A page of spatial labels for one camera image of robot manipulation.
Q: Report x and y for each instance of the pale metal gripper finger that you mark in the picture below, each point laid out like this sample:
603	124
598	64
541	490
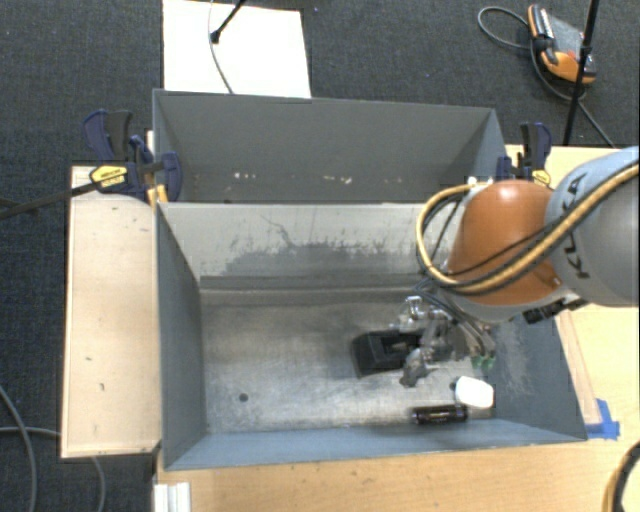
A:
414	311
414	369

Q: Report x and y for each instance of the black hollow rectangular block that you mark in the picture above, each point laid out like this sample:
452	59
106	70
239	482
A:
372	356

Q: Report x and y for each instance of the dark brown small bottle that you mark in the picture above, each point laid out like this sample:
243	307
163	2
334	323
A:
440	415

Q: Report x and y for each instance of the white plastic cup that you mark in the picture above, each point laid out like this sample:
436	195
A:
475	391

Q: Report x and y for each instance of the grey metal bin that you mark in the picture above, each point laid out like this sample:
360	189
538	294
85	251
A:
280	350

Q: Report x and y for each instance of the pale wood flat board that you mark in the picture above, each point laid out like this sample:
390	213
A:
112	325

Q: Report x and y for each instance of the black cylinder on white bracket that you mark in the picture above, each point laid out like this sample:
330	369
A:
542	312

